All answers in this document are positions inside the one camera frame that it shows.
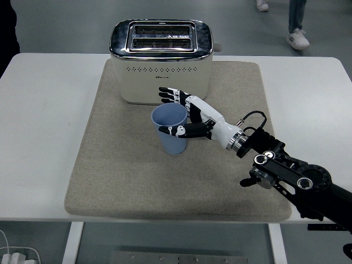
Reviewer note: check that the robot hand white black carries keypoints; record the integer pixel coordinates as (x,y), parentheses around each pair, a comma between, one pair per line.
(217,123)

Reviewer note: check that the blue plastic cup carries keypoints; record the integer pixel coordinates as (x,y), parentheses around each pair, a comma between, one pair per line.
(171,144)

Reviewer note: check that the white chrome toaster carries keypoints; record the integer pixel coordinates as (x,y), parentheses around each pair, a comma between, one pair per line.
(162,68)

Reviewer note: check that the beige felt mat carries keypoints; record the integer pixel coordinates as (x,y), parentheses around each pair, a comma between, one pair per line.
(137,178)

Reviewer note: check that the person's leg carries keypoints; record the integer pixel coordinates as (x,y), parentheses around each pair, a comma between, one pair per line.
(298,35)

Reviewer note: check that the person's foot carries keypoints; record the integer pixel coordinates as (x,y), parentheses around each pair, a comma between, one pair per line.
(262,5)

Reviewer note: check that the white table leg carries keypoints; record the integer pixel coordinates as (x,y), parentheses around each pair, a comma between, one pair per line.
(277,244)
(72,242)

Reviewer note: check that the grey metal plate with screws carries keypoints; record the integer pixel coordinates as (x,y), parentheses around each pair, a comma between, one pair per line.
(178,258)

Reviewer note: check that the black table control panel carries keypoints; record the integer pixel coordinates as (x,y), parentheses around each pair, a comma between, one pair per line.
(321,227)

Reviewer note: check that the person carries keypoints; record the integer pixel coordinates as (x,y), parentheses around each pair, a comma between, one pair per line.
(6,33)

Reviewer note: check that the white plug adapter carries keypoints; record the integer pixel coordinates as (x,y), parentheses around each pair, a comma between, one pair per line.
(11,259)

